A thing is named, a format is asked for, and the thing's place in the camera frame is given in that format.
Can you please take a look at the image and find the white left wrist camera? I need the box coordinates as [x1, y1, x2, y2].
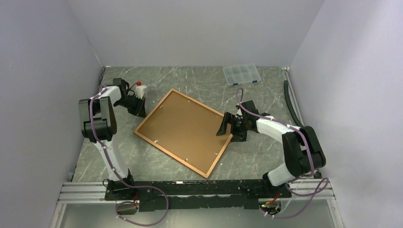
[134, 81, 148, 99]

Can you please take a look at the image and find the orange wooden picture frame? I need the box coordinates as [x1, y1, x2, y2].
[134, 88, 234, 179]

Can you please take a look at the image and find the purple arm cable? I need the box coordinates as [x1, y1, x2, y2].
[236, 88, 330, 220]
[89, 82, 170, 227]

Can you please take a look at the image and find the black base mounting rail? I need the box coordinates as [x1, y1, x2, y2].
[104, 179, 291, 212]

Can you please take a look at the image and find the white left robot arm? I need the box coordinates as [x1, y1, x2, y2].
[78, 78, 148, 200]

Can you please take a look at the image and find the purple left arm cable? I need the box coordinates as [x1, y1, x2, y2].
[89, 82, 170, 227]

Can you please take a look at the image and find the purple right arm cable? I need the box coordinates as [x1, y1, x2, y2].
[236, 88, 330, 220]

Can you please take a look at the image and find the brown frame backing board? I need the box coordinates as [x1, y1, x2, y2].
[137, 91, 230, 175]

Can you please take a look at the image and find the clear plastic organizer box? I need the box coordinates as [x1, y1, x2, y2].
[223, 64, 261, 87]

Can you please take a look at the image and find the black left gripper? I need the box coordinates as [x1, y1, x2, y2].
[115, 95, 148, 119]

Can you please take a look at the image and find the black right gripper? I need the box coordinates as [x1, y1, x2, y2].
[216, 112, 248, 142]

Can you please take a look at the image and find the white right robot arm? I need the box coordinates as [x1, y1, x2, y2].
[216, 100, 326, 197]

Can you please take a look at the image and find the black corrugated hose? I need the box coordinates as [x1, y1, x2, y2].
[283, 80, 305, 128]

